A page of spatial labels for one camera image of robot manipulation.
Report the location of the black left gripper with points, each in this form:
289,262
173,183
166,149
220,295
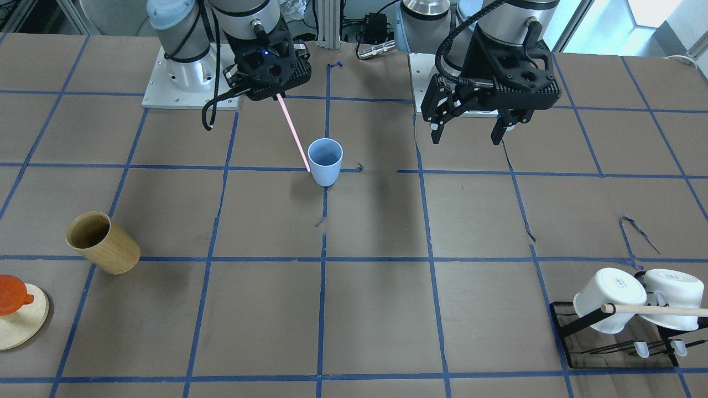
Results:
480,65

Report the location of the black wire cup rack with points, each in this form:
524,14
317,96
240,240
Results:
640,345

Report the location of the black power brick with cables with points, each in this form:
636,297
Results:
376,37

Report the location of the white cup on rack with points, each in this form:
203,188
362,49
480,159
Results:
609,286
676,289

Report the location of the wooden mug tree stand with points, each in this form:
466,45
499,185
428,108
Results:
19,327

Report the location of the bamboo chopstick holder cup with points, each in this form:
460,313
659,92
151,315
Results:
96,237

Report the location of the light blue plastic cup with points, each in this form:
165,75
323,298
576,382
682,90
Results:
325,157

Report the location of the orange mug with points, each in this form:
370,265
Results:
14,294

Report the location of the wooden dowel stick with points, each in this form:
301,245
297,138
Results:
653,310

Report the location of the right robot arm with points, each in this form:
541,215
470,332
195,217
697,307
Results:
223,50

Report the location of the pink chopstick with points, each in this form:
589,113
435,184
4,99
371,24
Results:
294,133

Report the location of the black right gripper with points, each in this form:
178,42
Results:
230,73

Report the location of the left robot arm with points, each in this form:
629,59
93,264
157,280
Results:
431,27

